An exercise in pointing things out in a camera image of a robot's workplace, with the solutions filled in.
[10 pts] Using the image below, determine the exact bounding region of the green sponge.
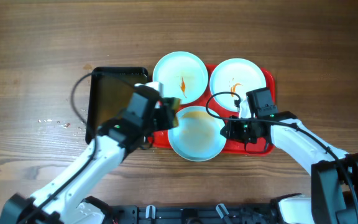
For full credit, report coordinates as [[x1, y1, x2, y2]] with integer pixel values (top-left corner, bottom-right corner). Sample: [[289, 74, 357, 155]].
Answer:
[[166, 97, 181, 111]]

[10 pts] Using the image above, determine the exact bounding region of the light blue plate bottom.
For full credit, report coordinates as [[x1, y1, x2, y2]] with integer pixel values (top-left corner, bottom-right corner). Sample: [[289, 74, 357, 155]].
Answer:
[[167, 106, 226, 162]]

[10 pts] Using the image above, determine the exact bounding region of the light blue plate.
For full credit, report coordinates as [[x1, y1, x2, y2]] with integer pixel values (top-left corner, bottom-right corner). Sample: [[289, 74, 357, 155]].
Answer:
[[167, 106, 226, 162], [209, 58, 267, 98], [152, 51, 209, 105]]

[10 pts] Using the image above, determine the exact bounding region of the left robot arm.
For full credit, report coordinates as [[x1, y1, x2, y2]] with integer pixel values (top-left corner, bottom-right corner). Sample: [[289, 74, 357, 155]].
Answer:
[[0, 85, 180, 223]]

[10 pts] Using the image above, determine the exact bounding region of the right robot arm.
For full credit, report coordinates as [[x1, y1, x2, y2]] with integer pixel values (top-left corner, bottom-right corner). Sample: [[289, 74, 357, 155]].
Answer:
[[220, 111, 358, 223]]

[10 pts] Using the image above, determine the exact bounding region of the black rectangular water basin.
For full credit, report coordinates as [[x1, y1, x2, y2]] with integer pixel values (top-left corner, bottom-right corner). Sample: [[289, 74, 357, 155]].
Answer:
[[87, 67, 149, 130]]

